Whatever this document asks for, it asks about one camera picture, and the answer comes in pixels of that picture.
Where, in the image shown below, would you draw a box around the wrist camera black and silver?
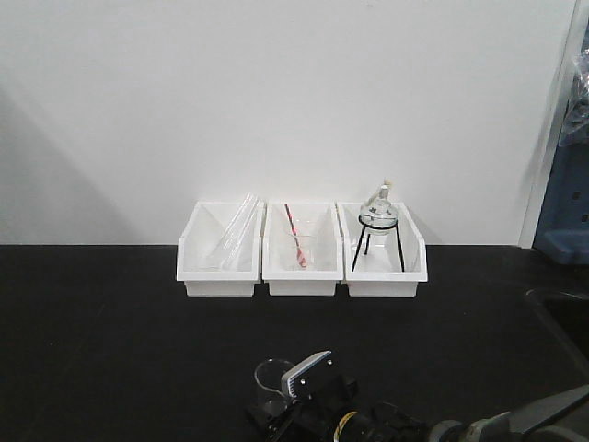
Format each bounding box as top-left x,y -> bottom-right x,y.
281,350 -> 336,400

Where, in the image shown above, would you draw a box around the right white storage bin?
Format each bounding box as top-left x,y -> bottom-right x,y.
336,202 -> 428,297

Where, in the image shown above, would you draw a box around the black wire tripod stand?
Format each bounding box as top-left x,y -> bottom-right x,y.
351,215 -> 405,272

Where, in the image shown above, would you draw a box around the white storage bin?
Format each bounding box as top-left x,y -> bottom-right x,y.
176,195 -> 265,297
262,201 -> 343,297
336,202 -> 428,297

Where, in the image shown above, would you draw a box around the left white storage bin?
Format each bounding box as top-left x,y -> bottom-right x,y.
176,195 -> 265,297

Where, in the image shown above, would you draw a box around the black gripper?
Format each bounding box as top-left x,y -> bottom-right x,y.
245,374 -> 359,441

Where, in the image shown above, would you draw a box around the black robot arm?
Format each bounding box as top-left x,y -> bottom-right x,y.
246,368 -> 588,441

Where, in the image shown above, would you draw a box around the red stirring rod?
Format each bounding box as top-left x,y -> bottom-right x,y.
284,204 -> 307,269

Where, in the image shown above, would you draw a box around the small glass beaker in bin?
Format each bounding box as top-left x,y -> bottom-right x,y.
286,235 -> 317,271

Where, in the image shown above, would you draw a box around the round glass flask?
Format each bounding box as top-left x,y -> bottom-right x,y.
360,180 -> 398,219

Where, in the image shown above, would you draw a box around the middle white storage bin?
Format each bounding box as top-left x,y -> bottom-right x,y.
262,201 -> 343,297

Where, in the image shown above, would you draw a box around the clear glass tubes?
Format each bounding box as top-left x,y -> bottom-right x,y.
202,193 -> 260,271

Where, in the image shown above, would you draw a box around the clear glass beaker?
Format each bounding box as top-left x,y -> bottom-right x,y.
254,358 -> 294,416

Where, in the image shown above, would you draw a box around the blue equipment at right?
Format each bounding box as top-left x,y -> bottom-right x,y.
533,1 -> 588,266

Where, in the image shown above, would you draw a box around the black sink basin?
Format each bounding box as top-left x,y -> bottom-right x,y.
541,293 -> 588,371

